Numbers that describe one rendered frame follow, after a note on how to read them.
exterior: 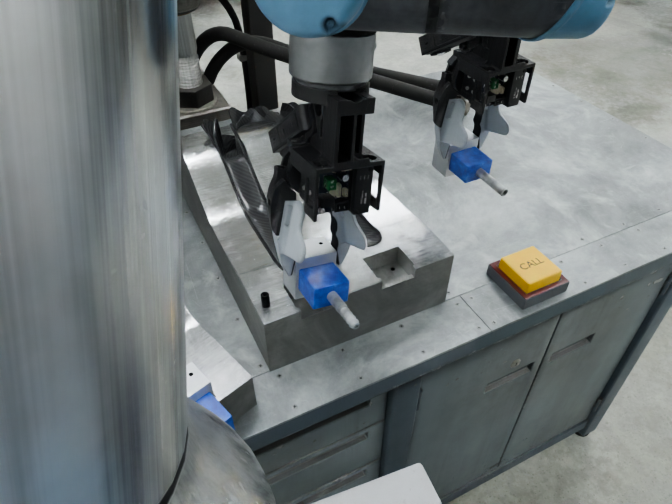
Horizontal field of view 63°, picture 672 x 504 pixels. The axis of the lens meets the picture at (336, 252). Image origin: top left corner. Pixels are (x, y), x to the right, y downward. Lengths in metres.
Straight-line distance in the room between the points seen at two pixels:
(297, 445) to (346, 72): 0.56
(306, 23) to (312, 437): 0.63
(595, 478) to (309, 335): 1.11
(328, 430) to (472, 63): 0.55
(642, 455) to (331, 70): 1.45
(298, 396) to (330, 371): 0.05
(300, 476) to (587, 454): 0.94
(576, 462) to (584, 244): 0.84
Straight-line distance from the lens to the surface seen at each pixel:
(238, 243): 0.73
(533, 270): 0.80
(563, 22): 0.38
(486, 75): 0.69
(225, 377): 0.63
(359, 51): 0.48
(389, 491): 0.40
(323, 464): 0.94
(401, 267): 0.72
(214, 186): 0.80
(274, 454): 0.84
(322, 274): 0.59
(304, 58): 0.48
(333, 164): 0.49
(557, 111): 1.29
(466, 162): 0.78
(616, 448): 1.71
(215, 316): 0.76
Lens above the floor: 1.36
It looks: 42 degrees down
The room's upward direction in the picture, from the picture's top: straight up
